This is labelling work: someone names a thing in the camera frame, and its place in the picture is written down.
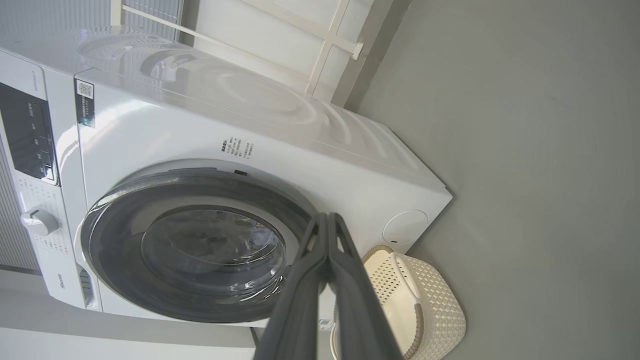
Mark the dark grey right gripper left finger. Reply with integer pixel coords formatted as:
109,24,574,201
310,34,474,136
253,212,328,360

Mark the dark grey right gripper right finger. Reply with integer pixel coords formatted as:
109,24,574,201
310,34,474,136
327,212,403,360

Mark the dark round glass washer door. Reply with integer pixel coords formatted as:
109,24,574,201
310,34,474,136
80,172,321,323

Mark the white front-load washing machine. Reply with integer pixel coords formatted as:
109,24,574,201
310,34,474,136
0,25,453,328

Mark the white washing machine dial knob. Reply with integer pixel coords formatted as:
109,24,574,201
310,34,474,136
20,209,60,237

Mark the dark washing machine display panel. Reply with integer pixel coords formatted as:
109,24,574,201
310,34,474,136
0,82,57,186

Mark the cream perforated laundry basket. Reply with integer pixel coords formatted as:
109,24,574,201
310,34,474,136
330,245,467,360

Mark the round white filter cover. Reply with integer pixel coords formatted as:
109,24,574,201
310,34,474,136
382,209,429,246

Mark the small black text label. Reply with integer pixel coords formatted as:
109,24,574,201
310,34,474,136
220,139,255,160

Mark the black QR code sticker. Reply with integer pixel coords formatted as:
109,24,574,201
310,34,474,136
75,79,96,128

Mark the white railing frame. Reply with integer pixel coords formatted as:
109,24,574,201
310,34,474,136
111,0,373,96

